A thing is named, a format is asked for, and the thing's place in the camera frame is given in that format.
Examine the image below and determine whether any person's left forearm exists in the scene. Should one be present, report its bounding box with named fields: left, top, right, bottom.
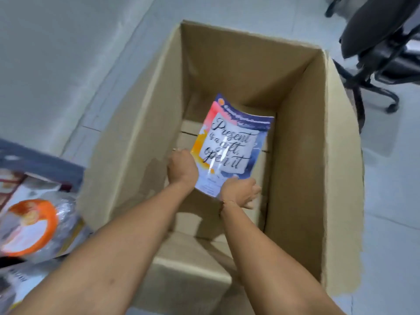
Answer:
left=10, top=180, right=197, bottom=315

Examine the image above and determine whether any white printed packet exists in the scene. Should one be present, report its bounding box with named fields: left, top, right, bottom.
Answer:
left=0, top=259, right=63, bottom=315

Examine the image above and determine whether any person's right hand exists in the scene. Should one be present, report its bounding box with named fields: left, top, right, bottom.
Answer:
left=219, top=176, right=262, bottom=210

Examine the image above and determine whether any person's right forearm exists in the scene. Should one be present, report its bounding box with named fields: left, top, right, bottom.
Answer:
left=219, top=201, right=347, bottom=315

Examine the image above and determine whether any large brown cardboard box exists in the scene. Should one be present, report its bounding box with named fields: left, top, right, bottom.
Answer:
left=76, top=19, right=365, bottom=315

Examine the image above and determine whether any brown printed packet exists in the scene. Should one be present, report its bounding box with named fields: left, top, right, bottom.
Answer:
left=0, top=169, right=28, bottom=214

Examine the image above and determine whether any colourful glossy notebook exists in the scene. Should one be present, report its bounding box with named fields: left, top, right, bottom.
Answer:
left=191, top=93, right=275, bottom=198

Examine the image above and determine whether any orange and white plastic packet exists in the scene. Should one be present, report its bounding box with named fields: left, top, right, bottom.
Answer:
left=0, top=192, right=91, bottom=263

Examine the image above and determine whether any dark grey tray edge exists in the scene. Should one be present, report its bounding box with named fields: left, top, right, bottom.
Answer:
left=0, top=138, right=86, bottom=191

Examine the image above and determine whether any person's left hand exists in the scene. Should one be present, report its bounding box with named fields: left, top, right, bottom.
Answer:
left=167, top=149, right=199, bottom=189

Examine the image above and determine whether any black office chair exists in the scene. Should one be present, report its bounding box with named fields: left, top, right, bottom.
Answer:
left=325, top=0, right=420, bottom=133

